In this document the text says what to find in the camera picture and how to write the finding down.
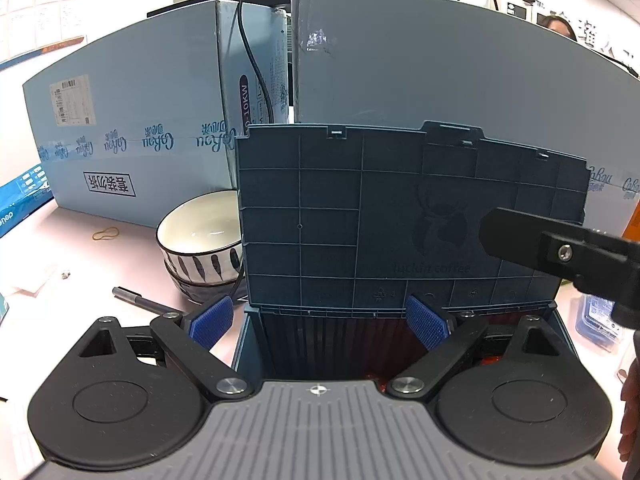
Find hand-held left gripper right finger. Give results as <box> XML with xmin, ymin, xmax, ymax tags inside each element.
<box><xmin>387</xmin><ymin>295</ymin><xmax>562</xmax><ymax>402</ymax></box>

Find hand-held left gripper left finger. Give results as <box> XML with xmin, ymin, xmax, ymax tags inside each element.
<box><xmin>77</xmin><ymin>296</ymin><xmax>251</xmax><ymax>401</ymax></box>

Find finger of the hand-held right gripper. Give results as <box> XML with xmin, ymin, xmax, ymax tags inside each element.
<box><xmin>477</xmin><ymin>206</ymin><xmax>640</xmax><ymax>331</ymax></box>

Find red plastic bag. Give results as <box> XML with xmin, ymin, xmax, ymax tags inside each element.
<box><xmin>365</xmin><ymin>352</ymin><xmax>503</xmax><ymax>387</ymax></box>

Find dark blue container storage box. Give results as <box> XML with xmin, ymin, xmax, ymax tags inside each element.
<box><xmin>230</xmin><ymin>120</ymin><xmax>592</xmax><ymax>396</ymax></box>

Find person's right hand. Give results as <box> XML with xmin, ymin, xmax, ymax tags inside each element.
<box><xmin>618</xmin><ymin>350</ymin><xmax>640</xmax><ymax>480</ymax></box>

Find dark bowl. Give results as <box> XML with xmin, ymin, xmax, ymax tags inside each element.
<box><xmin>164</xmin><ymin>260</ymin><xmax>247</xmax><ymax>306</ymax></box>

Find grey pen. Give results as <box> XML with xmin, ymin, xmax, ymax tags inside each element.
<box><xmin>112</xmin><ymin>287</ymin><xmax>173</xmax><ymax>315</ymax></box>

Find white feather-patterned bowl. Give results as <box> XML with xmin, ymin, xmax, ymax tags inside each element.
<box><xmin>156</xmin><ymin>190</ymin><xmax>246</xmax><ymax>286</ymax></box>

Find orange cardboard box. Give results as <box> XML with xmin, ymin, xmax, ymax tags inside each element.
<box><xmin>622</xmin><ymin>204</ymin><xmax>640</xmax><ymax>242</ymax></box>

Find clear plastic case blue contents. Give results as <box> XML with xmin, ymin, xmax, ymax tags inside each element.
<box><xmin>575</xmin><ymin>292</ymin><xmax>627</xmax><ymax>357</ymax></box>

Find large light blue cardboard box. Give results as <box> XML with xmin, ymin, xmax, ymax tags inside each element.
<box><xmin>290</xmin><ymin>0</ymin><xmax>640</xmax><ymax>221</ymax></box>

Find white plastic wrap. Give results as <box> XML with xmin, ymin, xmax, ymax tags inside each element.
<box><xmin>0</xmin><ymin>260</ymin><xmax>59</xmax><ymax>306</ymax></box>

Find blue packet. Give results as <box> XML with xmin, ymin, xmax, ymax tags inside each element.
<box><xmin>0</xmin><ymin>162</ymin><xmax>54</xmax><ymax>239</ymax></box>

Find light blue labelled cardboard box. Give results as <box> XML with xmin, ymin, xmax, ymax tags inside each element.
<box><xmin>22</xmin><ymin>0</ymin><xmax>292</xmax><ymax>232</ymax></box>

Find black hanging cable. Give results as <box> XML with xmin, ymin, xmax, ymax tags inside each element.
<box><xmin>235</xmin><ymin>0</ymin><xmax>275</xmax><ymax>127</ymax></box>

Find wall notice papers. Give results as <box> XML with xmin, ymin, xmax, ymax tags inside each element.
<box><xmin>0</xmin><ymin>0</ymin><xmax>86</xmax><ymax>63</ymax></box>

